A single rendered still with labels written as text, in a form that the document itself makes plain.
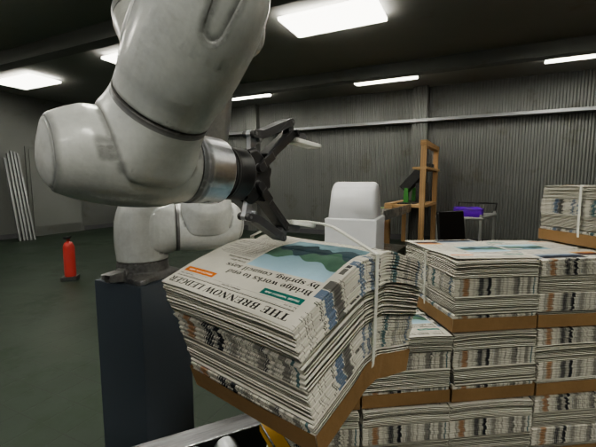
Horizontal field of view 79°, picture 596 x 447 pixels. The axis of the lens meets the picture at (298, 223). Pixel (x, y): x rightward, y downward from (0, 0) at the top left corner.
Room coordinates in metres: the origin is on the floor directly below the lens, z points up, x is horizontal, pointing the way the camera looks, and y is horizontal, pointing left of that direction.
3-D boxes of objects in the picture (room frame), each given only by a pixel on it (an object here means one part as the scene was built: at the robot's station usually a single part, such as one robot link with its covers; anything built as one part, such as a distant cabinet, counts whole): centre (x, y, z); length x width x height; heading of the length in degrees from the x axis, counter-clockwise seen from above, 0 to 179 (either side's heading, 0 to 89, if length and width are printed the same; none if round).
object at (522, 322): (1.28, -0.59, 0.86); 0.38 x 0.29 x 0.04; 7
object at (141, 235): (1.15, 0.49, 1.17); 0.18 x 0.16 x 0.22; 111
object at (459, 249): (1.29, -0.60, 1.06); 0.37 x 0.29 x 0.01; 7
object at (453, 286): (1.29, -0.60, 0.95); 0.38 x 0.29 x 0.23; 7
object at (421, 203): (7.41, -2.04, 1.03); 1.58 x 1.41 x 2.05; 154
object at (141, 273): (1.13, 0.50, 1.03); 0.22 x 0.18 x 0.06; 154
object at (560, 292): (1.32, -0.89, 0.95); 0.38 x 0.29 x 0.23; 6
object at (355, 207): (4.24, -0.68, 0.66); 0.67 x 0.61 x 1.31; 156
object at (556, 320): (1.32, -0.89, 0.86); 0.38 x 0.29 x 0.04; 6
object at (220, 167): (0.49, 0.13, 1.31); 0.09 x 0.06 x 0.09; 50
